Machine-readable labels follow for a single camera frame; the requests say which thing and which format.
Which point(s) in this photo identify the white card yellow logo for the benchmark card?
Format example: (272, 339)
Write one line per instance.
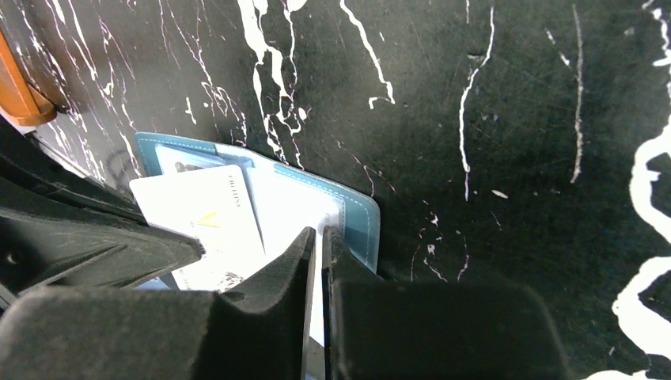
(213, 207)

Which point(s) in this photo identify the orange wooden shelf rack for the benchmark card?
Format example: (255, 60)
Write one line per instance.
(21, 104)

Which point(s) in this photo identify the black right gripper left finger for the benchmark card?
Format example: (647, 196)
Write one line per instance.
(256, 330)

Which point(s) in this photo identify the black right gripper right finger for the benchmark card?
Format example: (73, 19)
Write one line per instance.
(379, 329)

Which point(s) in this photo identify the blue leather card holder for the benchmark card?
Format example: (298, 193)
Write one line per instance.
(284, 199)

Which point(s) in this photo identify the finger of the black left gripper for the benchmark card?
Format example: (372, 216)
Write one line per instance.
(26, 165)
(86, 250)

